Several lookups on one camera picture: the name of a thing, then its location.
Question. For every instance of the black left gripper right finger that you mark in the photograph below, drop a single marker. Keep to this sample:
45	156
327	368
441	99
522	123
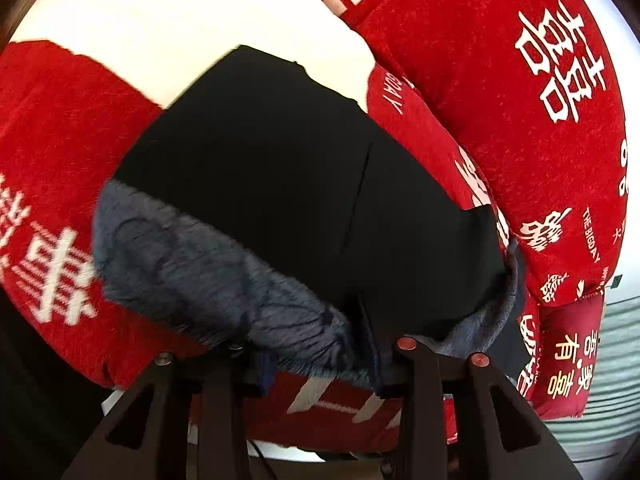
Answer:
463	419

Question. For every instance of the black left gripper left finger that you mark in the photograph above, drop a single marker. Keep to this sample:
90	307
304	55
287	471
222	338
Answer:
145	435

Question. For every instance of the black fleece-lined pants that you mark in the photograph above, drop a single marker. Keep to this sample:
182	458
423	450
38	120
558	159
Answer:
264	205

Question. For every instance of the small dark red cushion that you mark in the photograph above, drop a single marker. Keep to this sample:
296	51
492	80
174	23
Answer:
568	349

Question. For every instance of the red patterned bed cover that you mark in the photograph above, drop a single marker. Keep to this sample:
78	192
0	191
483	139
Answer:
81	81

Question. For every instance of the large red patterned quilt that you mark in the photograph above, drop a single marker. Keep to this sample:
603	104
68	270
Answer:
529	90

